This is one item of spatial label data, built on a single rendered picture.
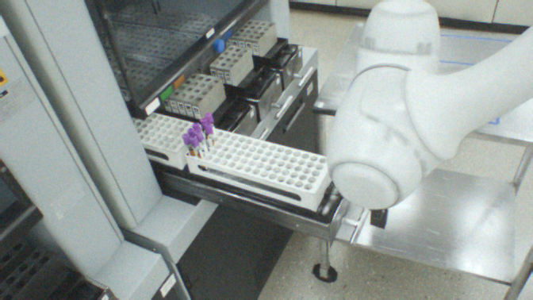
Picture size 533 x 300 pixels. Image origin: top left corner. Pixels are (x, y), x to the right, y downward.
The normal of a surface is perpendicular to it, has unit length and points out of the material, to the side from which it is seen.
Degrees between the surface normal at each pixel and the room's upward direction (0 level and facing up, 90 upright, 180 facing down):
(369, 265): 0
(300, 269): 0
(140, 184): 90
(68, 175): 90
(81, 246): 90
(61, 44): 90
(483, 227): 0
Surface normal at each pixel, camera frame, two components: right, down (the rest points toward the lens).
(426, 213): -0.11, -0.73
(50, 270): 0.89, 0.23
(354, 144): -0.58, -0.40
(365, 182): -0.44, 0.75
